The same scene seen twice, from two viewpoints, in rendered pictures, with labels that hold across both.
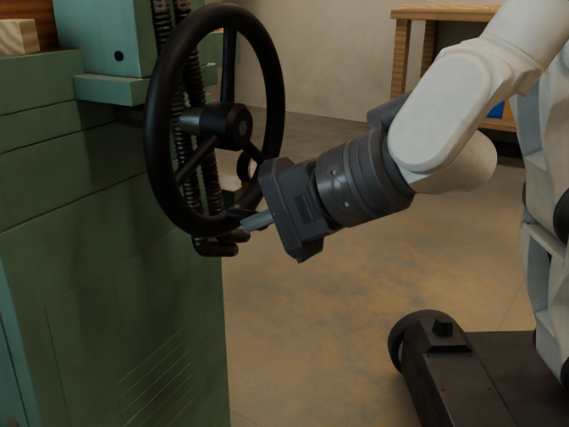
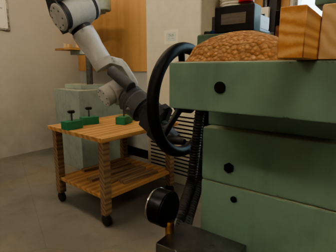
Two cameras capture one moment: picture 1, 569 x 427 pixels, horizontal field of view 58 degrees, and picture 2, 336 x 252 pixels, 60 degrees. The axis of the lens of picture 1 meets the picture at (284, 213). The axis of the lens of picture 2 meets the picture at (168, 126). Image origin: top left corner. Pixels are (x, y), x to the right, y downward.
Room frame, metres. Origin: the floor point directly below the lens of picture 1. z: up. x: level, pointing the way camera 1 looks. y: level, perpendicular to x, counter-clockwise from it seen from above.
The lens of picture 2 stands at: (1.39, 0.14, 0.89)
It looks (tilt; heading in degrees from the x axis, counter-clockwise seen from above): 11 degrees down; 188
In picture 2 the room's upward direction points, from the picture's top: straight up
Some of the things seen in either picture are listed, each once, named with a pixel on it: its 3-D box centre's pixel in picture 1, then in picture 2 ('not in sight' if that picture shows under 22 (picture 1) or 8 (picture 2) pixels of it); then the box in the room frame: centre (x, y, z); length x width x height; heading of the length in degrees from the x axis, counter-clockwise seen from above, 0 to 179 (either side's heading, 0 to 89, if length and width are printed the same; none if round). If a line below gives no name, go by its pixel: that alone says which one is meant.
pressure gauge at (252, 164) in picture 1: (249, 170); (164, 212); (0.94, 0.07, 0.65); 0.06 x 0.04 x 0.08; 152
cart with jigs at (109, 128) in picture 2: not in sight; (115, 153); (-0.45, -0.49, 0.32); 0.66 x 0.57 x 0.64; 148
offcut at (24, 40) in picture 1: (15, 36); not in sight; (0.63, 0.31, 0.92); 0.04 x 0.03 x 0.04; 2
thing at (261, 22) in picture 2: not in sight; (239, 21); (0.73, 0.19, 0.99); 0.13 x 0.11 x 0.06; 152
